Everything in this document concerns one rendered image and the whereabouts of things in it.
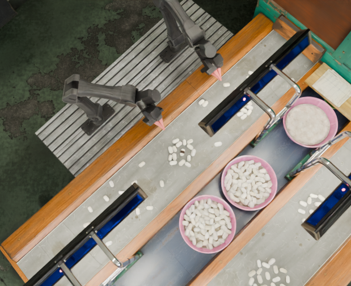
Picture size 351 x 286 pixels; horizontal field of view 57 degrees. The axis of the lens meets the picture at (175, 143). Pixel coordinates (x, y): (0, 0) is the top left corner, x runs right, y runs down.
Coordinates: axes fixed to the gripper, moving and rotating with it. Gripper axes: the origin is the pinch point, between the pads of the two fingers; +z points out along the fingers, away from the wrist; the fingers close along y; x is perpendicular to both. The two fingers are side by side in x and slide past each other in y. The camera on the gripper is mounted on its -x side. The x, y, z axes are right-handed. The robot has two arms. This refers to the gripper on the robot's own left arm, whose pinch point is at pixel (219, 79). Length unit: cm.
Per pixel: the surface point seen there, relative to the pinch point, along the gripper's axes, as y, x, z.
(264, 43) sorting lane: 37.1, 9.7, 6.6
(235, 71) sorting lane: 13.7, 9.5, 6.8
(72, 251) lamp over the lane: -97, -31, -3
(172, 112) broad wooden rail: -27.1, 11.3, 0.9
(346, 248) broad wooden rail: -15, -55, 79
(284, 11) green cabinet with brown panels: 49.5, 0.6, -3.4
